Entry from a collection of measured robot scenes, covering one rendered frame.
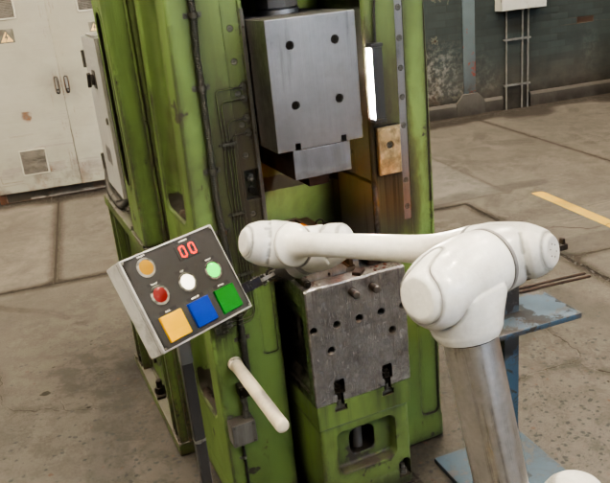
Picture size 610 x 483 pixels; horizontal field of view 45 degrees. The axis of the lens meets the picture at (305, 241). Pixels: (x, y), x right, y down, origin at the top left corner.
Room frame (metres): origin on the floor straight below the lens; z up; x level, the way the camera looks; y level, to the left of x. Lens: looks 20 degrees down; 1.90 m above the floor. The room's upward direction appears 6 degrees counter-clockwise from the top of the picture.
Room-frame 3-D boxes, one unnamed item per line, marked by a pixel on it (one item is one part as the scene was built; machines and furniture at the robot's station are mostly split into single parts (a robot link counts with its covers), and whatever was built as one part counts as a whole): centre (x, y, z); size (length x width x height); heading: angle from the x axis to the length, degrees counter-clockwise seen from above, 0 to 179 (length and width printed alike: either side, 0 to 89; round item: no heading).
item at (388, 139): (2.53, -0.33, 1.27); 0.09 x 0.02 x 0.17; 112
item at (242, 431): (2.26, 0.29, 0.36); 0.09 x 0.07 x 0.12; 112
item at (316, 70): (2.50, -0.04, 1.56); 0.42 x 0.39 x 0.40; 22
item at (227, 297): (1.99, 0.24, 1.01); 0.07 x 0.05 x 0.07; 137
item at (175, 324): (1.84, 0.38, 1.01); 0.07 x 0.05 x 0.07; 137
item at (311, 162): (2.48, 0.00, 1.32); 0.42 x 0.20 x 0.10; 22
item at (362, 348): (2.51, -0.05, 0.69); 0.56 x 0.38 x 0.45; 22
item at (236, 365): (2.08, 0.20, 0.62); 0.44 x 0.05 x 0.05; 22
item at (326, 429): (2.51, -0.05, 0.23); 0.55 x 0.37 x 0.47; 22
